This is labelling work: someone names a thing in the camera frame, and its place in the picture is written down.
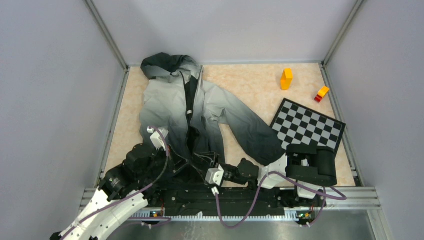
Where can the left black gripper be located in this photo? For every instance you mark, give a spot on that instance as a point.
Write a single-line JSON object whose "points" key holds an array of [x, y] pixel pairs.
{"points": [[176, 162]]}

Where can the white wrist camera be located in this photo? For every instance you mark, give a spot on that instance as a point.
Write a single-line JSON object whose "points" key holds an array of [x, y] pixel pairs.
{"points": [[214, 176], [157, 138]]}

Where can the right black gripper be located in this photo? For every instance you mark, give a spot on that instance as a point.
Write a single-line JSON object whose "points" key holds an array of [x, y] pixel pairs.
{"points": [[210, 157]]}

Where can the grey black gradient hooded jacket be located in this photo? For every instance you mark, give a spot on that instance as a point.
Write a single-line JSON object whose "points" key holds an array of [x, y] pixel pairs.
{"points": [[192, 109]]}

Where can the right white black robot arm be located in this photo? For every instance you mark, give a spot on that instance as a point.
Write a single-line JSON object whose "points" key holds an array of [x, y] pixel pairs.
{"points": [[309, 167]]}

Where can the red yellow toy block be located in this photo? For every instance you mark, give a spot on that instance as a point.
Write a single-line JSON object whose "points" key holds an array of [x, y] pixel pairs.
{"points": [[321, 94]]}

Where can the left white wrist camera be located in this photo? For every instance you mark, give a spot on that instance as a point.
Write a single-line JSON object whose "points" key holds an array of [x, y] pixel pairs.
{"points": [[157, 138]]}

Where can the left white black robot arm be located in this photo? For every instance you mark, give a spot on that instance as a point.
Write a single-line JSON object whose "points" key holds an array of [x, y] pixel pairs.
{"points": [[138, 182]]}

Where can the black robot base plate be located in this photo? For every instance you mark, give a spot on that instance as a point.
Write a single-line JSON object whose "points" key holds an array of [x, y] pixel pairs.
{"points": [[232, 202]]}

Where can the black white checkerboard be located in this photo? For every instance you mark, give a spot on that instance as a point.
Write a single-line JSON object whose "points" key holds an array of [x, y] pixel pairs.
{"points": [[297, 124]]}

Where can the aluminium frame rail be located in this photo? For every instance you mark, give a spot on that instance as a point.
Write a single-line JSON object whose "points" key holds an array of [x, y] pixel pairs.
{"points": [[358, 198]]}

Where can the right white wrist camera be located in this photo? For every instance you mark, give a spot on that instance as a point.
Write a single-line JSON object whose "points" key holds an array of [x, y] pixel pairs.
{"points": [[214, 176]]}

